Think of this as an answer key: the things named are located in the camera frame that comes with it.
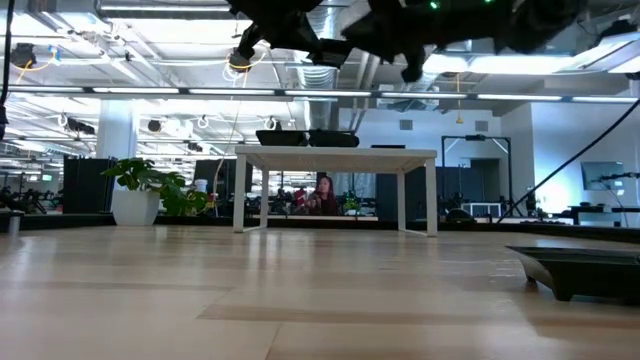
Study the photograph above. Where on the silver ventilation duct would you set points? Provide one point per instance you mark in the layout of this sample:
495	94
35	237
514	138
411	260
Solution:
317	100

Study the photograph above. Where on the black leaf-shaped mini plate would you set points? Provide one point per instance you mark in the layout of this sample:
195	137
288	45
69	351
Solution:
332	131
332	142

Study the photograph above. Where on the white perforated metal rack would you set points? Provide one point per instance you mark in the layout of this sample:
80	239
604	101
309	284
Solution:
335	159

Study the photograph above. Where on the yellow hanging pendant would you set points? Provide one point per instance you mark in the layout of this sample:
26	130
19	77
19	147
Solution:
458	119

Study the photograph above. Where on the small background plant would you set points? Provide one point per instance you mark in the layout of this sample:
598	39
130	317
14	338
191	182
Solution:
351	205

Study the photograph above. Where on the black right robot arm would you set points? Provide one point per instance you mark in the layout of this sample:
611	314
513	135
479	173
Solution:
525	20

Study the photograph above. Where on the black partition panel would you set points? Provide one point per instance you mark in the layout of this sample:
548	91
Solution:
85	185
220	175

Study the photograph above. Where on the black small square mini plate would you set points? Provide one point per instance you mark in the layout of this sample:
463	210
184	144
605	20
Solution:
387	146
590	275

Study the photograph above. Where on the person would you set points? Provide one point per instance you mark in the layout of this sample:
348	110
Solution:
325	200

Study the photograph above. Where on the wall-mounted monitor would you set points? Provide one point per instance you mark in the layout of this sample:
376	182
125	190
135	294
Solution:
602	175

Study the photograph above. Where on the long ceiling light strip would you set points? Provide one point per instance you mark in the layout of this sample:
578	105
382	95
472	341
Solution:
325	93

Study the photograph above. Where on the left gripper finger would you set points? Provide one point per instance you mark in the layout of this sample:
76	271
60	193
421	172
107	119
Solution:
330	54

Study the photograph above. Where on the black ceiling camera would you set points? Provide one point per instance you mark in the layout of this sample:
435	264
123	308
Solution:
22	55

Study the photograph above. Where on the white crate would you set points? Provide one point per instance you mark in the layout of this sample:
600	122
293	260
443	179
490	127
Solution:
480	209

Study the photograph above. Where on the black wavy square mini plate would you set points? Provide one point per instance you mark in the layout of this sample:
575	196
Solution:
280	141
280	132

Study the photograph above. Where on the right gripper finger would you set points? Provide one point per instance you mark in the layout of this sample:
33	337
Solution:
375	35

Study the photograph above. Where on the white cup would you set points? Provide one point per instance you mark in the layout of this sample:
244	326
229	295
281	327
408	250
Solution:
201	186

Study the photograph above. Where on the black background desk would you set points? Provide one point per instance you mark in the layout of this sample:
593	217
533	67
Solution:
600	209

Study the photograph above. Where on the black gantry stand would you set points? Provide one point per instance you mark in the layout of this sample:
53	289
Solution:
475	137

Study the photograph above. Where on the green plant in white pot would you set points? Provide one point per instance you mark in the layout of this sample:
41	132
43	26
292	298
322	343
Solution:
135	207

